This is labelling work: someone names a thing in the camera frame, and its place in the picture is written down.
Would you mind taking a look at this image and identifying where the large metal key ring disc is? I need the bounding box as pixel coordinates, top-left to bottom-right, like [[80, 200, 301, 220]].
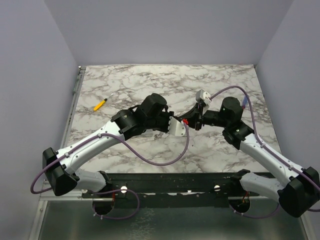
[[154, 132, 164, 141]]

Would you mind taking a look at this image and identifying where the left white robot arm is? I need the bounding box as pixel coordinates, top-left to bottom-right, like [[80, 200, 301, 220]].
[[42, 93, 174, 196]]

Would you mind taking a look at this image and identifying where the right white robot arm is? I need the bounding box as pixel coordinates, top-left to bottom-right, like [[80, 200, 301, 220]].
[[178, 97, 320, 218]]

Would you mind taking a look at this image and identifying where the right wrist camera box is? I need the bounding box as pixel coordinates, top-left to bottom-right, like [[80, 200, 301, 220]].
[[195, 89, 211, 107]]

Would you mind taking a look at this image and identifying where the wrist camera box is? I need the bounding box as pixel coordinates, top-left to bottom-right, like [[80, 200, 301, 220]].
[[195, 89, 211, 107], [168, 116, 187, 137]]

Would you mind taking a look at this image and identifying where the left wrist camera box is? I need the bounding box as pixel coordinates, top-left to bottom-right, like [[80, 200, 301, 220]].
[[168, 116, 187, 137]]

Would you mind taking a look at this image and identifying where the yellow handled screwdriver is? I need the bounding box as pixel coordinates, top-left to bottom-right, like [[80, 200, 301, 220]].
[[93, 93, 113, 112]]

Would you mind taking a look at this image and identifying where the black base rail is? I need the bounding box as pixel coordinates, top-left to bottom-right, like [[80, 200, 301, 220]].
[[82, 173, 247, 209]]

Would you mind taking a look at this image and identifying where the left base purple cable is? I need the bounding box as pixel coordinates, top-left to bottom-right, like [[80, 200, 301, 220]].
[[87, 188, 141, 221]]

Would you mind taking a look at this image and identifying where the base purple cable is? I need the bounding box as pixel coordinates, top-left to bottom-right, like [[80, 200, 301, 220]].
[[232, 202, 281, 220], [87, 188, 141, 221]]

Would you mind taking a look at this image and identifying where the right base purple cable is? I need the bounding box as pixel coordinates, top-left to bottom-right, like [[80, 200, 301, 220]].
[[232, 202, 281, 220]]

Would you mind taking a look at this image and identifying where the aluminium frame rail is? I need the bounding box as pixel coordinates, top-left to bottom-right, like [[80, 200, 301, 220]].
[[27, 65, 87, 240]]

